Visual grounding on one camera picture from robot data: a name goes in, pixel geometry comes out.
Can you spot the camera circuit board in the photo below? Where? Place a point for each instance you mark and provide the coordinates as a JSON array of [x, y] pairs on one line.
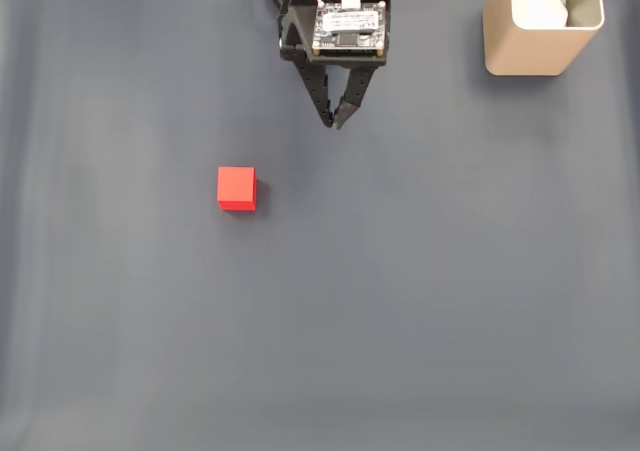
[[350, 28]]

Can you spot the white crumpled paper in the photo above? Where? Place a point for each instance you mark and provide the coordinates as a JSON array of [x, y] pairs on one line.
[[542, 6]]

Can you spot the beige rounded box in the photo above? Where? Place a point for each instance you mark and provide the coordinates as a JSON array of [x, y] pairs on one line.
[[525, 51]]

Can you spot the red cube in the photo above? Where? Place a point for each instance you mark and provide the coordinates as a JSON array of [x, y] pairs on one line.
[[236, 187]]

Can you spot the dark grey table mat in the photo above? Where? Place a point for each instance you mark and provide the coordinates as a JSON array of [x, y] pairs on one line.
[[400, 271]]

